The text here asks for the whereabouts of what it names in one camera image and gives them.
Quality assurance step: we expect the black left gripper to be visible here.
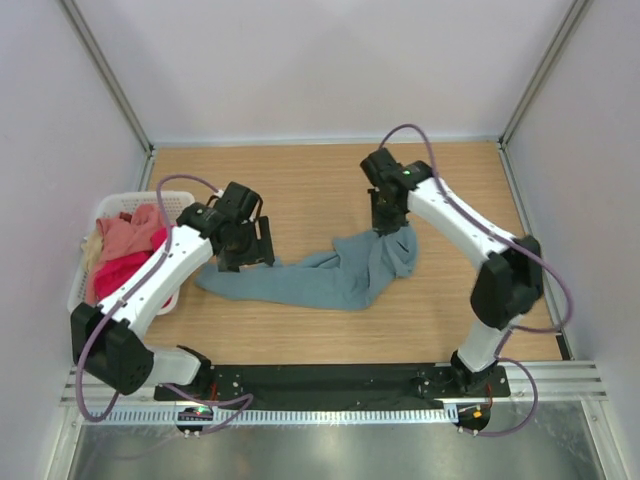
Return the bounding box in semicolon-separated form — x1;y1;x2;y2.
218;216;274;273

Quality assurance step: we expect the blue-grey t shirt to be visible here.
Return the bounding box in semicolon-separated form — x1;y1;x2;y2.
194;226;419;311

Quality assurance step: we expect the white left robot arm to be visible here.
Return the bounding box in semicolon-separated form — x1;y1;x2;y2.
70;203;274;400

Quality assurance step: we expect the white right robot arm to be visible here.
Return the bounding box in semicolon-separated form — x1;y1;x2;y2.
360;157;543;396

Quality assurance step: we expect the white plastic laundry basket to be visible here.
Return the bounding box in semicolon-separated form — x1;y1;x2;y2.
67;190;195;313

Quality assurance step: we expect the salmon pink t shirt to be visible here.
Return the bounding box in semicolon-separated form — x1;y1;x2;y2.
96;204;165;262

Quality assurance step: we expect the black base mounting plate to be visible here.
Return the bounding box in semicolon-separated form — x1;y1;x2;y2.
179;363;511;401

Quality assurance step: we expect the red t shirt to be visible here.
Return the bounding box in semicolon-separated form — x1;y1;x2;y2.
86;228;167;305

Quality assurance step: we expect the cream t shirt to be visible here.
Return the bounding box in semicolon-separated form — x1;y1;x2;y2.
81;230;104;273

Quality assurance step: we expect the right black camera box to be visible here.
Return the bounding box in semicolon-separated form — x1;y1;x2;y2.
360;147;403;188

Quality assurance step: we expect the black camera box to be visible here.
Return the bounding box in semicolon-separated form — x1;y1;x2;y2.
360;147;403;188
215;182;263;224

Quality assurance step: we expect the left black camera box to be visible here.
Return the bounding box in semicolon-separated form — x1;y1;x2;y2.
215;182;263;224

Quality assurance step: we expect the white slotted cable duct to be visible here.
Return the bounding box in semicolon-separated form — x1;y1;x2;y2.
101;404;458;426

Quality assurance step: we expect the right aluminium frame post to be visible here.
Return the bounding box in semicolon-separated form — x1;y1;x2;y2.
498;0;592;150

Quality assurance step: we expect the aluminium frame post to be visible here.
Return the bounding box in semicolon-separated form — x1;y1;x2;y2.
58;0;154;157
498;0;592;150

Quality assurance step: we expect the left aluminium frame post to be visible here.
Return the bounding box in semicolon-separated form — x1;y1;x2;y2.
58;0;154;157

